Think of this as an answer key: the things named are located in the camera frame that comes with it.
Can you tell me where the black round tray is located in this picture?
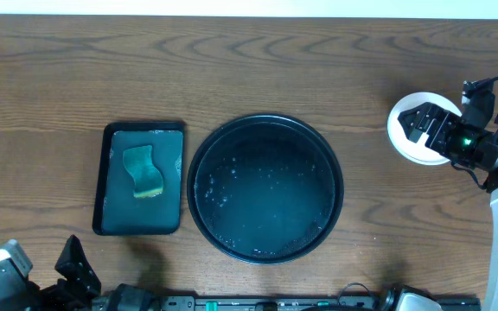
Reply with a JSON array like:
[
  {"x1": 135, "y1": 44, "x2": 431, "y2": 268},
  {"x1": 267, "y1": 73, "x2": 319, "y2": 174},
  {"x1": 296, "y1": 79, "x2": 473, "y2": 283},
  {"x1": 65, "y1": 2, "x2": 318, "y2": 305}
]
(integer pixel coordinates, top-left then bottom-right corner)
[{"x1": 187, "y1": 114, "x2": 344, "y2": 264}]

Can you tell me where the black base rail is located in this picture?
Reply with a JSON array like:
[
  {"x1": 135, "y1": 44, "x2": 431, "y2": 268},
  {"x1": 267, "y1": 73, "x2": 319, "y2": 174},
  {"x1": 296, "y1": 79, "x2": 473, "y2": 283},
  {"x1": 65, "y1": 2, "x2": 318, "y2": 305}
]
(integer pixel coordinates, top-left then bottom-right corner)
[{"x1": 157, "y1": 294, "x2": 482, "y2": 311}]

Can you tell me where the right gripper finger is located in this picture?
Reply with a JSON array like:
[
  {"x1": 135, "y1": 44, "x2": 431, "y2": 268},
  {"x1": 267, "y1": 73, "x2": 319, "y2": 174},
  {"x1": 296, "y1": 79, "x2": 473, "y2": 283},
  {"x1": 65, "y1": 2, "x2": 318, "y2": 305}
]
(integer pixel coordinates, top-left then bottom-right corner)
[
  {"x1": 404, "y1": 124, "x2": 431, "y2": 143},
  {"x1": 398, "y1": 102, "x2": 442, "y2": 130}
]

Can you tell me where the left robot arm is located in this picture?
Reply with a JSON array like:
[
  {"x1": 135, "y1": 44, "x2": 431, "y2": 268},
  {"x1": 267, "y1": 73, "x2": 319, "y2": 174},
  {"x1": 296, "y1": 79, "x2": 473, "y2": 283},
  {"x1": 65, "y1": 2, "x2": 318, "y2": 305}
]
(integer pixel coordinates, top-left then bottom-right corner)
[{"x1": 26, "y1": 235, "x2": 161, "y2": 311}]

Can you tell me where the green scrubbing sponge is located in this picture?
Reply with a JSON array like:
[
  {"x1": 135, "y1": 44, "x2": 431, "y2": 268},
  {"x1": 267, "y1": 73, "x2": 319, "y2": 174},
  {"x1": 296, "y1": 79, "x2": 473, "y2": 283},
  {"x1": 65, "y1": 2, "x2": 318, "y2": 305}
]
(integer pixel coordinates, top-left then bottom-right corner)
[{"x1": 123, "y1": 145, "x2": 163, "y2": 199}]

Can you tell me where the black rectangular sponge tray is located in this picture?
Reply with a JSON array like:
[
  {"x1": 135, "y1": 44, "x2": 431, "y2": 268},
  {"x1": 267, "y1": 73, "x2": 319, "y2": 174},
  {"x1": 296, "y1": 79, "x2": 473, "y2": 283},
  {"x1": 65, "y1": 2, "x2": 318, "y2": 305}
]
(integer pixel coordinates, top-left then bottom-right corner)
[{"x1": 92, "y1": 121, "x2": 184, "y2": 236}]

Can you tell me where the white plate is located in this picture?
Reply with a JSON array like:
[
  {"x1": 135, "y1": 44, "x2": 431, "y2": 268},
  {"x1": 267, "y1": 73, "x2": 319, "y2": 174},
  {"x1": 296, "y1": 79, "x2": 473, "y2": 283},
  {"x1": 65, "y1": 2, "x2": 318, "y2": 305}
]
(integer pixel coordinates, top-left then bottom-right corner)
[{"x1": 387, "y1": 92, "x2": 462, "y2": 166}]

